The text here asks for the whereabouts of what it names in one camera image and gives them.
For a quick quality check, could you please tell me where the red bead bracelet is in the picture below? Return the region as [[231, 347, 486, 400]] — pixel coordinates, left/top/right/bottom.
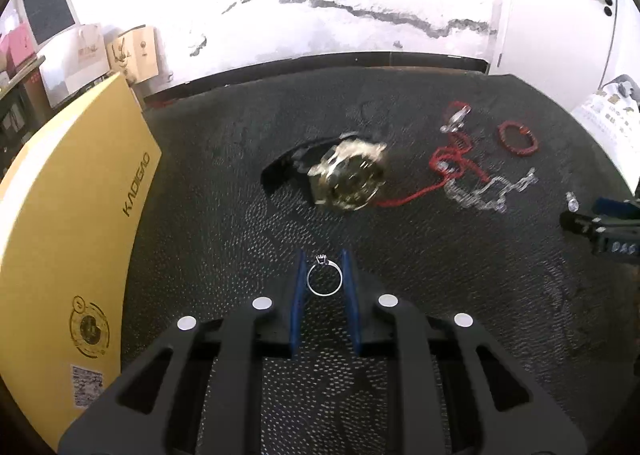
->
[[497, 120, 540, 157]]

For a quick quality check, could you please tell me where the small silver earring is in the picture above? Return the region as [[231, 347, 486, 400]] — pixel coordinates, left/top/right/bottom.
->
[[565, 192, 580, 212]]

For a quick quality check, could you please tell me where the brown kraft gift bag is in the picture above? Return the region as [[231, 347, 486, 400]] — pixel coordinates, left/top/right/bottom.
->
[[106, 26, 158, 85]]

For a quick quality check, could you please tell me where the white door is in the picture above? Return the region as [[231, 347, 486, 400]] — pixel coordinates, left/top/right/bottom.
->
[[490, 0, 639, 110]]

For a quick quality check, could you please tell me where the silver diamond ring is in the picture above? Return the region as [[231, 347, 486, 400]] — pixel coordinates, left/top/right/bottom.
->
[[305, 253, 345, 298]]

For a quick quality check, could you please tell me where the pink box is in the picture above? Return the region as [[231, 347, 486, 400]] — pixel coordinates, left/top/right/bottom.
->
[[1, 24, 36, 71]]

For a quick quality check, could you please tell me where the white framed blackboard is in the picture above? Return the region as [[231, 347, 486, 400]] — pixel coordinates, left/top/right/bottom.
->
[[17, 0, 78, 51]]

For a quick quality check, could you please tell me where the white paper gift bag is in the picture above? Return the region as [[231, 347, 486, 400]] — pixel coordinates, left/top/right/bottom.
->
[[38, 25, 110, 107]]

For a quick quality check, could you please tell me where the yellow white storage box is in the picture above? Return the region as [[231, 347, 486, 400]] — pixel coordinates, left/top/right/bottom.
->
[[1, 75, 162, 447]]

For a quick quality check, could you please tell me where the gold black wristwatch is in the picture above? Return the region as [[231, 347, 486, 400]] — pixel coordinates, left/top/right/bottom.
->
[[260, 132, 387, 211]]

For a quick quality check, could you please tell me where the dark patterned table cloth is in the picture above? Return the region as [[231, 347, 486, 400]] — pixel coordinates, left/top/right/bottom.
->
[[122, 68, 639, 454]]

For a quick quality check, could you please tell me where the red cord pendant necklace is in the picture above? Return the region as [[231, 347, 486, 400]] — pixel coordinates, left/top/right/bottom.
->
[[372, 100, 492, 209]]

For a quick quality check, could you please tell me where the black desk with shelf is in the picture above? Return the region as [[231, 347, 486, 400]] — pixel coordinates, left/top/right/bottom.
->
[[0, 56, 53, 176]]

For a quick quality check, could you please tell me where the white printed plastic bag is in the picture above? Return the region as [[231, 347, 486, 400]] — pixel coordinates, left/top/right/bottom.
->
[[570, 74, 640, 192]]

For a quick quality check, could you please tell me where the black door handle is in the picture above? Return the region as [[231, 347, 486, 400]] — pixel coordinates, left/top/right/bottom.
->
[[599, 0, 614, 17]]

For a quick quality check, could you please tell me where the silver chain bracelet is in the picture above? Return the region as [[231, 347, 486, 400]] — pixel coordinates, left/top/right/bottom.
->
[[444, 166, 538, 214]]

